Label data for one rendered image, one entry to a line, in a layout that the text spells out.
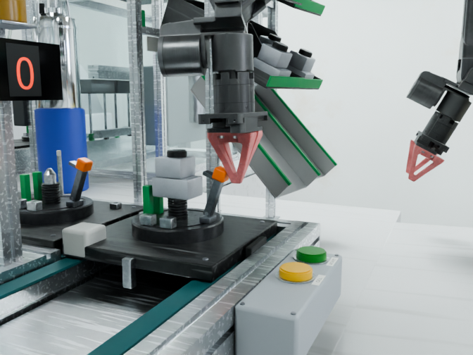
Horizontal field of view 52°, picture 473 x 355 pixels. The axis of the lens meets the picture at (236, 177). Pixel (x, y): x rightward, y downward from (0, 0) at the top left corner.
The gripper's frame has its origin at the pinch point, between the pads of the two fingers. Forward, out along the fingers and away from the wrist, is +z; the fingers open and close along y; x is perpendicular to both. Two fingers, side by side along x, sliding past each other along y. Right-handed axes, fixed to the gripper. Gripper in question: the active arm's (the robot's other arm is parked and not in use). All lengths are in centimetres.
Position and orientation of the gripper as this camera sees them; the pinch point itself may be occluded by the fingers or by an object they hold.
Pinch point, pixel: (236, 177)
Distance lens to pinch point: 69.1
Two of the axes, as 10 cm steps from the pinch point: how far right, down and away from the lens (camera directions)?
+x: 9.2, 0.3, -4.0
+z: 0.3, 9.9, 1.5
